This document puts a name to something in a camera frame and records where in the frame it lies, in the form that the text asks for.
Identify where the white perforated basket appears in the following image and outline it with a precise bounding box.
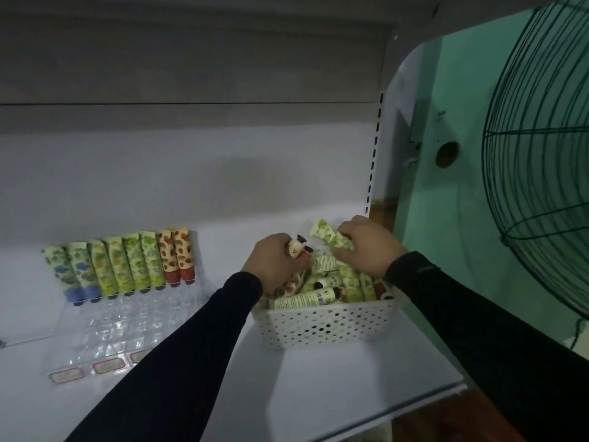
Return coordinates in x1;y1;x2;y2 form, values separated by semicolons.
250;246;409;351

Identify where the tube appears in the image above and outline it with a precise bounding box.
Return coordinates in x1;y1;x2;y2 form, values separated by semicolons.
309;219;355;252

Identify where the clear acrylic display rack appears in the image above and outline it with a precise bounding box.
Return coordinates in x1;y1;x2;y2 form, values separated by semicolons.
41;230;217;387

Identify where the person's right forearm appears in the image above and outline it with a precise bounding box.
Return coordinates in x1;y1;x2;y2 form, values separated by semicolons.
385;251;589;442

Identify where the person's left hand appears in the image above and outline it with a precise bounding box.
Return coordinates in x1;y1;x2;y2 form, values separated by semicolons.
241;233;315;298

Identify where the white store shelf unit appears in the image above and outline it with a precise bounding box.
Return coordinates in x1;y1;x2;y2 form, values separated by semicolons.
0;0;571;442

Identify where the row of cream tubes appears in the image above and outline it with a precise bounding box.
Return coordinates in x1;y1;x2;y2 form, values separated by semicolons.
41;227;198;305

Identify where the person's right hand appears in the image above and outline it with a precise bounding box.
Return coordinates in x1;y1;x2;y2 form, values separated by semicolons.
331;215;408;277

